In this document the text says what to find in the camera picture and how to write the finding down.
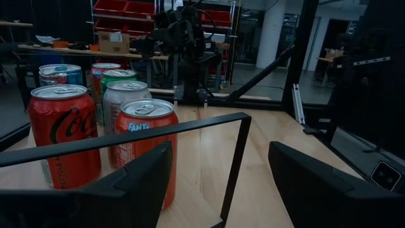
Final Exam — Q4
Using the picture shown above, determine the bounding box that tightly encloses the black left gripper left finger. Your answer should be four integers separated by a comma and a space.
0, 141, 173, 228

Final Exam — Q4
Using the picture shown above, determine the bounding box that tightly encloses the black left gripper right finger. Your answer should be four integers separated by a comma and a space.
268, 141, 405, 228

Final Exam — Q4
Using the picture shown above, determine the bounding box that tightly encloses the green Sprite can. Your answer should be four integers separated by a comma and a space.
99, 68, 138, 96

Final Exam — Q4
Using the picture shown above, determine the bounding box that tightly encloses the silver pink Spindrift can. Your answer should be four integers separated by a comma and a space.
103, 80, 153, 165

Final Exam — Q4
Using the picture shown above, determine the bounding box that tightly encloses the red Fanta can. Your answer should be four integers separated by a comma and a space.
90, 62, 123, 124
114, 98, 180, 210

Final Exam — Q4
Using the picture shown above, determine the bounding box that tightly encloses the red Coca-Cola can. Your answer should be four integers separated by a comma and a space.
27, 84, 103, 191

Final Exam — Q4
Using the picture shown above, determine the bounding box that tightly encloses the blue and silver can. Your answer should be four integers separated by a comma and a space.
38, 63, 84, 88

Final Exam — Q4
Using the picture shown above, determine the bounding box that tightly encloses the cardboard box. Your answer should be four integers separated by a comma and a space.
97, 31, 131, 54

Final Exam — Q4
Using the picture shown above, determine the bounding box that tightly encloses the metal rack with red bins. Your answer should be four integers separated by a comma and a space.
90, 0, 237, 89

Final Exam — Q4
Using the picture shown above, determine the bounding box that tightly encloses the wooden workbench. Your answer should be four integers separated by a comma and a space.
17, 44, 170, 61

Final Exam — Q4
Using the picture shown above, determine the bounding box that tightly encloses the silver aluminium bar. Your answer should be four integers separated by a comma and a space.
292, 83, 306, 125

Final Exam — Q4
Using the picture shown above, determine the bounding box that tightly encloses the table-level camera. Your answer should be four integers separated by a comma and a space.
370, 160, 402, 192

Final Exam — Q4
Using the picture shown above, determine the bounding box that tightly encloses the wooden tray with wire handles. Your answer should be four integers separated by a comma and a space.
0, 104, 253, 228

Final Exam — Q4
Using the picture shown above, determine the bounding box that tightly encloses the black table frame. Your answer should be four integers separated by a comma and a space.
0, 0, 405, 194

